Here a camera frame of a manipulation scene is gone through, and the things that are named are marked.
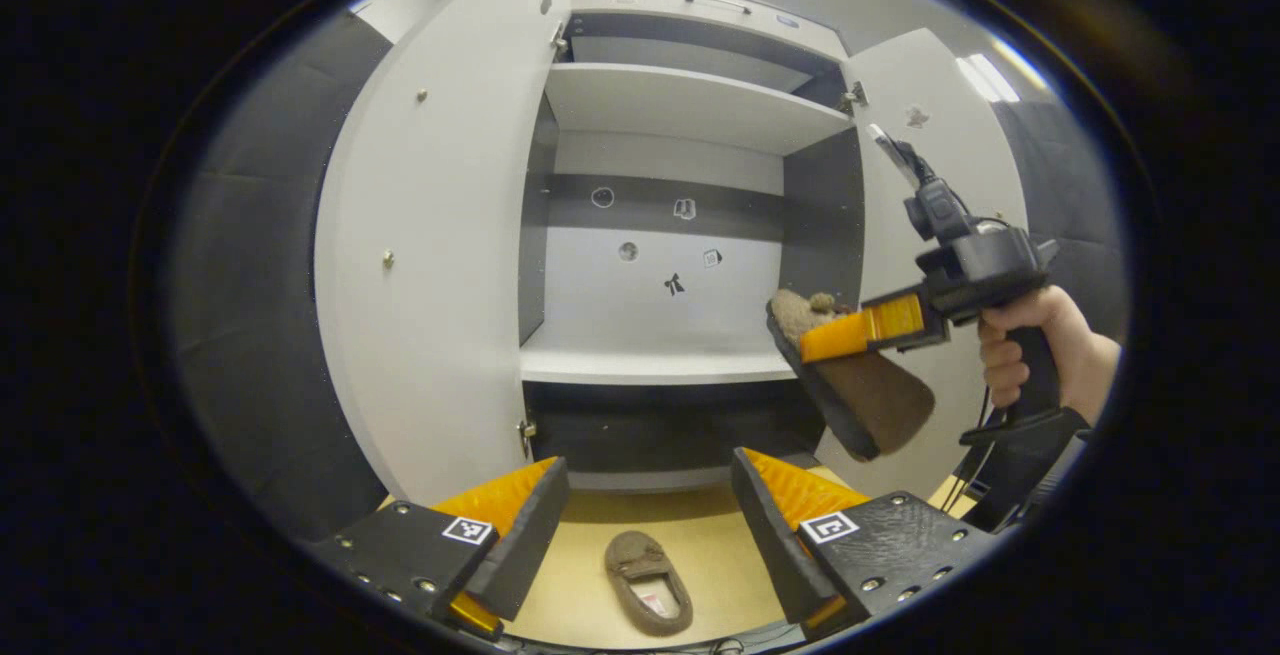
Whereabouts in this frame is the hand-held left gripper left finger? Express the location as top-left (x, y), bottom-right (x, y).
top-left (308, 455), bottom-right (572, 642)

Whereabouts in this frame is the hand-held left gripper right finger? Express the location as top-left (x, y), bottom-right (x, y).
top-left (730, 446), bottom-right (1003, 641)

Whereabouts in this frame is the brown fuzzy shoe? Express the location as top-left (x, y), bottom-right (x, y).
top-left (604, 530), bottom-right (694, 637)
top-left (766, 287), bottom-right (937, 464)

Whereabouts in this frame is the white shoe cabinet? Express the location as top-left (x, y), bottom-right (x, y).
top-left (516, 0), bottom-right (869, 496)

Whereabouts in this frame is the white cabinet shelf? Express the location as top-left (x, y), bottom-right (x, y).
top-left (517, 319), bottom-right (802, 387)
top-left (542, 61), bottom-right (854, 157)

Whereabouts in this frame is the black quilted curtain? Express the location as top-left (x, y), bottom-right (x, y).
top-left (168, 10), bottom-right (393, 543)
top-left (990, 98), bottom-right (1133, 338)

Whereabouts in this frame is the ceiling light panel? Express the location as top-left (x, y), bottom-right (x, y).
top-left (954, 52), bottom-right (1022, 105)

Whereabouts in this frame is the black cable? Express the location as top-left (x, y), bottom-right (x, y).
top-left (940, 387), bottom-right (993, 518)

